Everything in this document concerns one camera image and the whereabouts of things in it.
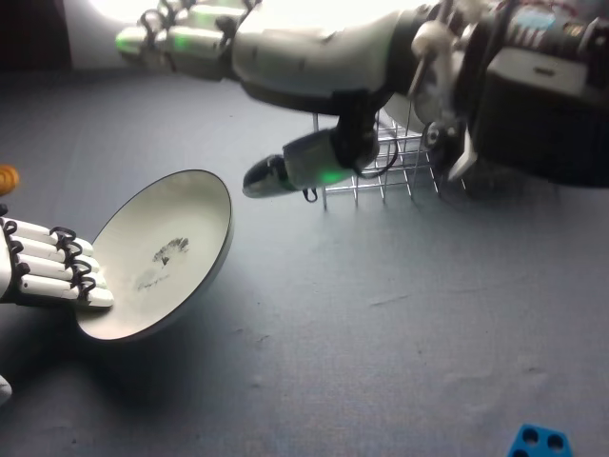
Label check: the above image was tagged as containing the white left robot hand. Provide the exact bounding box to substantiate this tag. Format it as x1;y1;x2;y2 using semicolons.
0;204;115;406

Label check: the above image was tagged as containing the white backdrop cloth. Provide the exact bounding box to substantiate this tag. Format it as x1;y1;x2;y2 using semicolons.
61;0;239;72

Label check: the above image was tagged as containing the silver wire dish rack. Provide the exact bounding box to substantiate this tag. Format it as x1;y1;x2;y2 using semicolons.
311;111;472;210

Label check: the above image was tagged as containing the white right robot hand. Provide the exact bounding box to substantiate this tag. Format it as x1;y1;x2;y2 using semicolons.
115;0;429;201

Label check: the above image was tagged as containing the blue pentagon block with holes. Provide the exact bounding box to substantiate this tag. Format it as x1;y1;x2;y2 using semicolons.
506;422;580;457

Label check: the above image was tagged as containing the grey table cloth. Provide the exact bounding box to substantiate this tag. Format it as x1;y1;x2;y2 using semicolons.
0;66;609;457

